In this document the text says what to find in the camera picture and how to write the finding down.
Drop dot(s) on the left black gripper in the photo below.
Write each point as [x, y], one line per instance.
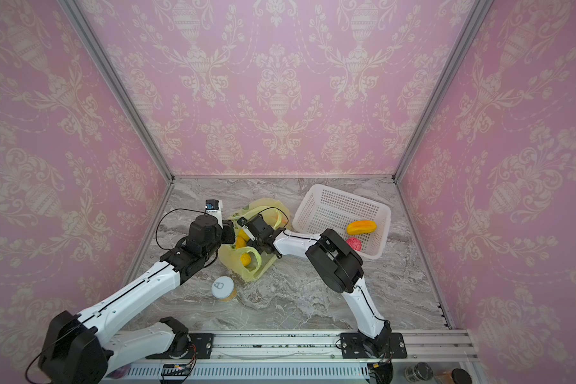
[228, 230]

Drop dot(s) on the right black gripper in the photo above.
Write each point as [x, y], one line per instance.
[247, 226]

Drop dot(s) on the yellow-green plastic bag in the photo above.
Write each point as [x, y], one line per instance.
[277, 215]

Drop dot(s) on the red lychee fruit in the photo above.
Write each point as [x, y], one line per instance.
[355, 244]

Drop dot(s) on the yellow banana fruit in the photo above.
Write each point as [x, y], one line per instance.
[241, 240]

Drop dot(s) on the yellow lemon fruit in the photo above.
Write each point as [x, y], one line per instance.
[246, 259]

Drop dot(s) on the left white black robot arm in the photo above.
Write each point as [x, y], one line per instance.
[86, 347]

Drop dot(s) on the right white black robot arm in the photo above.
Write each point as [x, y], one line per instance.
[337, 264]

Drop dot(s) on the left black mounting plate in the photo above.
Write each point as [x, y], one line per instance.
[198, 345]

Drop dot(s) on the black mounting plate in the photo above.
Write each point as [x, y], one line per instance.
[198, 345]
[353, 345]

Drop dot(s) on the small circuit board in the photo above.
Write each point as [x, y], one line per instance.
[174, 372]

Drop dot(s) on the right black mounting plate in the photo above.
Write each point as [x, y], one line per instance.
[353, 345]

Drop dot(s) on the metal can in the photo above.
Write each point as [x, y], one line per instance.
[419, 372]

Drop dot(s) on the black round object right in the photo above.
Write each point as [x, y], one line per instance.
[461, 376]

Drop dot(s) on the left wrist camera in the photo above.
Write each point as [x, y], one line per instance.
[214, 208]

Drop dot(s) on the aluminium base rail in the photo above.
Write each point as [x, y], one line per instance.
[311, 357]

